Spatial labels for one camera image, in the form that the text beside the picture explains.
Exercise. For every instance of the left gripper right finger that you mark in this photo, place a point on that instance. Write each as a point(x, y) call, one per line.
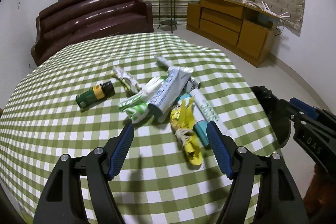
point(279, 200)

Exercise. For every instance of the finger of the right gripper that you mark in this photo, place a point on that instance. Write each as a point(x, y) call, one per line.
point(292, 113)
point(310, 111)

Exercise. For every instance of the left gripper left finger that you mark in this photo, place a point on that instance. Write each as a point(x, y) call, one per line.
point(62, 201)

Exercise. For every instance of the white teal tube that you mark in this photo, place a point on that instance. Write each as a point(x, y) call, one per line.
point(203, 114)

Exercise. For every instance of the silver foil packet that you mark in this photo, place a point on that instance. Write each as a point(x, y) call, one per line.
point(192, 83)

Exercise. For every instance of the yellow snack wrapper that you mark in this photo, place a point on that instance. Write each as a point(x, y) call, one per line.
point(182, 123)

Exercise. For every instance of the green bottle yellow label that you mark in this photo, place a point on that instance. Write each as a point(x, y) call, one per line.
point(95, 94)

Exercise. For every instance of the green white plastic wrapper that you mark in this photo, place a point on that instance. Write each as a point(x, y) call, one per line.
point(136, 106)

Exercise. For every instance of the white camel milk powder bag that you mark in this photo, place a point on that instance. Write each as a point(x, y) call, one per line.
point(169, 91)

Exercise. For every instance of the silver wrapper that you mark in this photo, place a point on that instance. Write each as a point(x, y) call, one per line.
point(128, 81)

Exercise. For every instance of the black lined trash bin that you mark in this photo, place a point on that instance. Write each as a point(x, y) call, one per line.
point(280, 125)

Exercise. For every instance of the wooden sideboard cabinet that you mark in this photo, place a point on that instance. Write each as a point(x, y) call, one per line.
point(245, 30)

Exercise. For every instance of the black metal plant stand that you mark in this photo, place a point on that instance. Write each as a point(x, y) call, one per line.
point(171, 22)

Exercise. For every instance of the dark red leather sofa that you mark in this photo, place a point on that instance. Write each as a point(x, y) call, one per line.
point(69, 22)

